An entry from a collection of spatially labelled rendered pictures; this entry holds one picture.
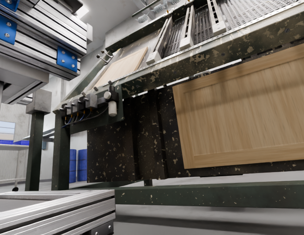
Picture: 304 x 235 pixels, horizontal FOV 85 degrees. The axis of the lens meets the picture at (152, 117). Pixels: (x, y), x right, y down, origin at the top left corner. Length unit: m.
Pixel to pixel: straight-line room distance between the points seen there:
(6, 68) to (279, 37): 1.10
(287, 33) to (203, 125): 0.57
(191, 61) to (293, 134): 0.60
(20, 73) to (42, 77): 0.08
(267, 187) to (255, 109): 0.42
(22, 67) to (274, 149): 1.17
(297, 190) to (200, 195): 0.34
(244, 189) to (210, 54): 0.63
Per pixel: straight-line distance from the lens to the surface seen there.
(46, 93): 1.52
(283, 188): 0.81
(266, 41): 0.96
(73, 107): 1.21
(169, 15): 2.03
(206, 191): 0.83
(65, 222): 0.54
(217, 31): 1.03
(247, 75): 1.10
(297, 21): 0.97
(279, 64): 1.13
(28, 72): 0.84
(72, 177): 5.80
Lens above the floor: 0.30
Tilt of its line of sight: 15 degrees up
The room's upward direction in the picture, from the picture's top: 6 degrees counter-clockwise
